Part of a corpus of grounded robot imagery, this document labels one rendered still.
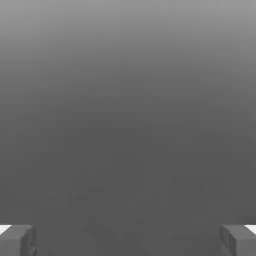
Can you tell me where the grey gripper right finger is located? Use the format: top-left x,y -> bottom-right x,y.
219,224 -> 256,256

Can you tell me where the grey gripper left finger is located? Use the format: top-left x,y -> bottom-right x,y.
0,224 -> 38,256

